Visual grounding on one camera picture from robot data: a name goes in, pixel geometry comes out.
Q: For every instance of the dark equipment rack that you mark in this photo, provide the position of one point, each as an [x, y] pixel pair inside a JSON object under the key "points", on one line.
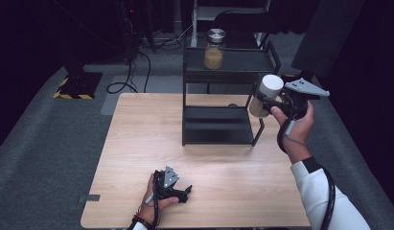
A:
{"points": [[134, 25]]}

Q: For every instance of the grey tape strip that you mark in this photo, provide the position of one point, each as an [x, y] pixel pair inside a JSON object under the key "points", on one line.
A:
{"points": [[89, 198]]}

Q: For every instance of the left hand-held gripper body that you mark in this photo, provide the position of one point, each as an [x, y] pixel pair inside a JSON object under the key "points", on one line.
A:
{"points": [[165, 183]]}

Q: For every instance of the person's left hand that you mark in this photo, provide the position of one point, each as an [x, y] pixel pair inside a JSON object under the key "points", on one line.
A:
{"points": [[153, 204]]}

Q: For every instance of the person's right hand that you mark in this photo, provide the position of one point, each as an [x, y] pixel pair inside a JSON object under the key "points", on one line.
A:
{"points": [[298, 127]]}

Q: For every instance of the grey tilted panel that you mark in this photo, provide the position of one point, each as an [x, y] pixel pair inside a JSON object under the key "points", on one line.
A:
{"points": [[325, 35]]}

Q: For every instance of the glass jar with silver lid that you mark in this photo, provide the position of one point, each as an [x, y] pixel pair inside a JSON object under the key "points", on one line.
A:
{"points": [[214, 49]]}

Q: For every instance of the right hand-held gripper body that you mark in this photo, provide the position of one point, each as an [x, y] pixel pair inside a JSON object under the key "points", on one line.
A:
{"points": [[300, 96]]}

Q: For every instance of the grey floor mat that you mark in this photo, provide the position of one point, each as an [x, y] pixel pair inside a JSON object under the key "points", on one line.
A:
{"points": [[143, 85]]}

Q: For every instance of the jar with white lid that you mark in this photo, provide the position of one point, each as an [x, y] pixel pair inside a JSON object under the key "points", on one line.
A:
{"points": [[265, 96]]}

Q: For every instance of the small dark round object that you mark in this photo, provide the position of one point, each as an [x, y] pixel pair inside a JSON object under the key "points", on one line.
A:
{"points": [[232, 104]]}

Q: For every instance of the black two-tier metal shelf rack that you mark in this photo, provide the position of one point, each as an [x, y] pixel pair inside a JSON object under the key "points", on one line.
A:
{"points": [[217, 96]]}

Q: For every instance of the black chair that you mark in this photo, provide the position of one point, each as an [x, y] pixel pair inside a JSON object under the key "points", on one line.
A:
{"points": [[245, 24]]}

